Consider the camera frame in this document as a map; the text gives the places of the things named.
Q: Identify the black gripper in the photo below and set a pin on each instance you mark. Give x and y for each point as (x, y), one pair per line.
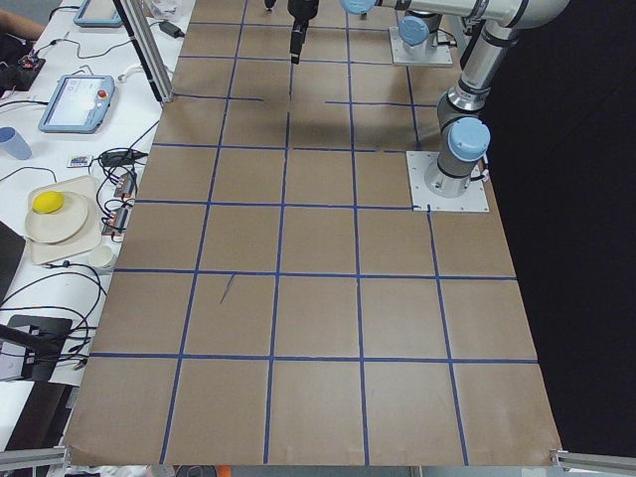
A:
(300, 9)

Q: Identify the black power adapter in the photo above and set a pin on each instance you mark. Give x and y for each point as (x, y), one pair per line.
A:
(171, 29)

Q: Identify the blue teach pendant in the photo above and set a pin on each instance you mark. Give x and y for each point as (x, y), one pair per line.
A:
(79, 104)
(97, 14)

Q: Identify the beige tray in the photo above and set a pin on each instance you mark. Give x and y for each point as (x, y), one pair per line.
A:
(87, 238)

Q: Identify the white paper cup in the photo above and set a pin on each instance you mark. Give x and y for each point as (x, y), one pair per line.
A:
(102, 259)

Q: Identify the yellow lemon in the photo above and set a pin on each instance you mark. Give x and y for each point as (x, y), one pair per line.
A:
(48, 202)

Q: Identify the beige round plate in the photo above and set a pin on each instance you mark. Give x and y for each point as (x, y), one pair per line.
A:
(60, 225)

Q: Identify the light blue cup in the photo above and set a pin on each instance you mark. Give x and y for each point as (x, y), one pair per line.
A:
(14, 144)

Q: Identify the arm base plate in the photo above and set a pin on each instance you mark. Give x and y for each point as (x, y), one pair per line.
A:
(432, 191)
(428, 54)

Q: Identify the aluminium frame post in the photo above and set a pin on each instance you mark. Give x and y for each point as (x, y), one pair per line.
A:
(139, 33)

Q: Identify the black camera stand base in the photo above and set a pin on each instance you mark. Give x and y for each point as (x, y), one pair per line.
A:
(31, 347)

